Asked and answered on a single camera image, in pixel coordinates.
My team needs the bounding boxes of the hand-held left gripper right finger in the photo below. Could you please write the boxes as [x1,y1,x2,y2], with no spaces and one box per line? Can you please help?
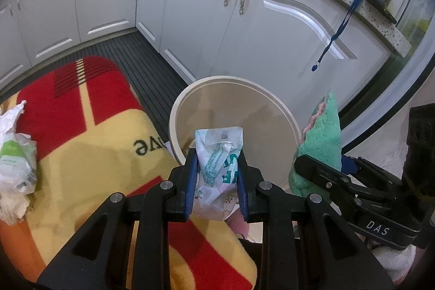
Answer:
[236,151,395,290]

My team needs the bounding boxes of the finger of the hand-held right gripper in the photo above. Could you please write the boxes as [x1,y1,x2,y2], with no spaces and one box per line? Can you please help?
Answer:
[294,154,366,209]
[341,156,403,195]

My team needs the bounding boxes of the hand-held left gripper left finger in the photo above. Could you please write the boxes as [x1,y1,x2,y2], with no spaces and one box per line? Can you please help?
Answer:
[36,152,199,290]

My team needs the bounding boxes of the green pink fuzzy cloth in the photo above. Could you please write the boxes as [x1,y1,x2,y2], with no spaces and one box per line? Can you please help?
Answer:
[289,91,342,197]

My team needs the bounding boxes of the beige round waste bin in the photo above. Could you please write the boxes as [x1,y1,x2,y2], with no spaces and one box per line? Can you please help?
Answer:
[169,75,302,197]

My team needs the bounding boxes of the green white plastic bag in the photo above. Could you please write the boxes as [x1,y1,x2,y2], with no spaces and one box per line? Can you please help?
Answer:
[0,133,38,195]

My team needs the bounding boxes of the white paper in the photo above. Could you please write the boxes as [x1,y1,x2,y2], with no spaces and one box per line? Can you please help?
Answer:
[0,101,32,226]

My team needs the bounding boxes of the white kitchen base cabinets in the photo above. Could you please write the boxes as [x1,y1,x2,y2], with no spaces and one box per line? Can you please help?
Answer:
[0,0,391,114]

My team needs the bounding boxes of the dark ribbed floor mat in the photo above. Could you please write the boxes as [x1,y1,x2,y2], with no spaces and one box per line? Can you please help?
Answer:
[0,32,191,100]

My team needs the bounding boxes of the blue lanyard strap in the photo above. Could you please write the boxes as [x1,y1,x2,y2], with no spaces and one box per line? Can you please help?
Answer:
[312,0,397,71]

